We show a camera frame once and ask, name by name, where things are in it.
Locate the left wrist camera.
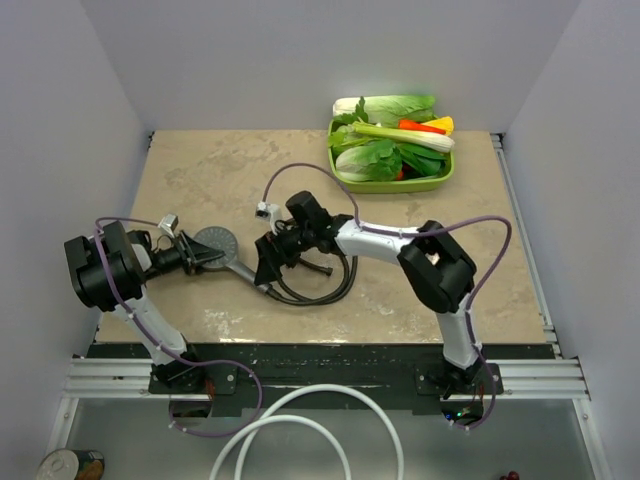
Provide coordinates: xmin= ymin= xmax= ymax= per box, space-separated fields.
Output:
xmin=157 ymin=213 xmax=179 ymax=238

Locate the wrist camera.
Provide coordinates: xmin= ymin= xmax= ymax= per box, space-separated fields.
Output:
xmin=255 ymin=201 xmax=282 ymax=234
xmin=157 ymin=213 xmax=179 ymax=238

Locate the napa cabbage at back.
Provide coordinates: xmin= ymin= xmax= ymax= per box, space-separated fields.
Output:
xmin=332 ymin=95 xmax=436 ymax=127

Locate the green celery stalk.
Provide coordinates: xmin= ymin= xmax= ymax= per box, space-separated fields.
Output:
xmin=351 ymin=122 xmax=455 ymax=153

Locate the yellow pepper piece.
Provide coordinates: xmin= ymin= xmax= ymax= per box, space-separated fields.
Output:
xmin=424 ymin=116 xmax=455 ymax=136

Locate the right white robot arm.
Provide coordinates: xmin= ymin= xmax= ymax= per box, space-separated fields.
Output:
xmin=254 ymin=191 xmax=482 ymax=393

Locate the dark green leafy vegetable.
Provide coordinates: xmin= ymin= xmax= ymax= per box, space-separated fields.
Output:
xmin=396 ymin=143 xmax=446 ymax=177

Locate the grey shower head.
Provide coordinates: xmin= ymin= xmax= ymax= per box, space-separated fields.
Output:
xmin=194 ymin=226 xmax=257 ymax=288

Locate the green vegetable tray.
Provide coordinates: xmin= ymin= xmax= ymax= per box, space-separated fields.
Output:
xmin=328 ymin=120 xmax=455 ymax=194

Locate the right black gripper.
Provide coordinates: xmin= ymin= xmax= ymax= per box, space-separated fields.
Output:
xmin=256 ymin=222 xmax=315 ymax=285

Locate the black mounting base plate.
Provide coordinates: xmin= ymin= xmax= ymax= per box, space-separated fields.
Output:
xmin=80 ymin=343 xmax=554 ymax=417

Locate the orange carrot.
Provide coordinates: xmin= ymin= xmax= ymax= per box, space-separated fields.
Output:
xmin=398 ymin=119 xmax=447 ymax=135

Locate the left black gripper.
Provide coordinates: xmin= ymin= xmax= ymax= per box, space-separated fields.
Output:
xmin=146 ymin=229 xmax=224 ymax=280

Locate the napa cabbage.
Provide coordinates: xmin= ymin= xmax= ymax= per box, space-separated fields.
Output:
xmin=335 ymin=139 xmax=402 ymax=182
xmin=332 ymin=95 xmax=436 ymax=127

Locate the tin can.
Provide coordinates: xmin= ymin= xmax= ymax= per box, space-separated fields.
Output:
xmin=36 ymin=449 xmax=105 ymax=480

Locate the white hose loop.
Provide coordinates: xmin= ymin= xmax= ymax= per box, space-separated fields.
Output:
xmin=208 ymin=383 xmax=405 ymax=480

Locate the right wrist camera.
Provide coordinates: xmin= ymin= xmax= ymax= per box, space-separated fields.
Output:
xmin=255 ymin=201 xmax=282 ymax=234

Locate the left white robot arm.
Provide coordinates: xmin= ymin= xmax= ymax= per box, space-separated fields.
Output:
xmin=64 ymin=220 xmax=225 ymax=393

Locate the napa cabbage in front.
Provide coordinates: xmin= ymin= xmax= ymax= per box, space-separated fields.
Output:
xmin=335 ymin=139 xmax=402 ymax=182

